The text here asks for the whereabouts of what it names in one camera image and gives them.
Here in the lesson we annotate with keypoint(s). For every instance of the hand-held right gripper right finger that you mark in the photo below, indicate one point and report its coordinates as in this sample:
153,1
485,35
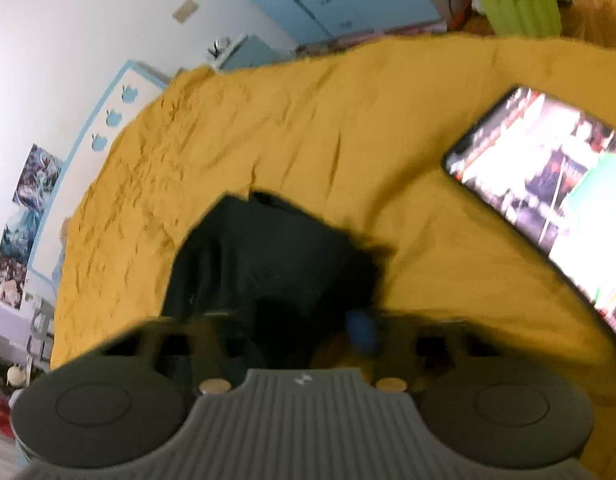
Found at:
362,332

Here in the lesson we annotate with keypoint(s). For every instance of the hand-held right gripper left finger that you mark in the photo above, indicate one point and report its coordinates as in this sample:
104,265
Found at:
158,342

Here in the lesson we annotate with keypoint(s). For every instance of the black pants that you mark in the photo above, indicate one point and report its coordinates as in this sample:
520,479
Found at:
268,270

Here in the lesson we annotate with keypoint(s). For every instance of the grey trolley cart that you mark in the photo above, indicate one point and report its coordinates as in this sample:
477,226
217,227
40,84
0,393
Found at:
40,330

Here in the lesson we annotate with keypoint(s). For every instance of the white round lamp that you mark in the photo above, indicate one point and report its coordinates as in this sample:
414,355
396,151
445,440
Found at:
16,375

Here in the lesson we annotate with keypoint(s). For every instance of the red bag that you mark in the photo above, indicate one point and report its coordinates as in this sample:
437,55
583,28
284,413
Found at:
0,417

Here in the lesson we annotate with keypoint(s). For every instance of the white and blue headboard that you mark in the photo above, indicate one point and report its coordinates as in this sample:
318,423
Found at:
88,160

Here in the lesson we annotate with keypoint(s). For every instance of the yellow quilt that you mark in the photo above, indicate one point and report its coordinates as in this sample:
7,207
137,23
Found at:
338,125

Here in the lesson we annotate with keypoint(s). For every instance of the black smartphone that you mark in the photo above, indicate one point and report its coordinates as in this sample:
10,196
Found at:
552,195

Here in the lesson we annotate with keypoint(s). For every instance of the blue nightstand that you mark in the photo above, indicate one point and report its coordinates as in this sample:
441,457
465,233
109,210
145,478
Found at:
258,52

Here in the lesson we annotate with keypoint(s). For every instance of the black and white headphones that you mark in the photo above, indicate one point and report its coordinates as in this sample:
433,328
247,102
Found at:
219,47

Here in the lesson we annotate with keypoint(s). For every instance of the green plastic basket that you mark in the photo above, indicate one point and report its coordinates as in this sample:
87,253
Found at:
517,0

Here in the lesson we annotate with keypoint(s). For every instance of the wall poster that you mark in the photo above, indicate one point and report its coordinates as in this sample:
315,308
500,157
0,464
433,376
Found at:
25,225

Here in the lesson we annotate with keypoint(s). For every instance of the beige wall switch plate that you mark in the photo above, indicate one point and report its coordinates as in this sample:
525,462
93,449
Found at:
184,11

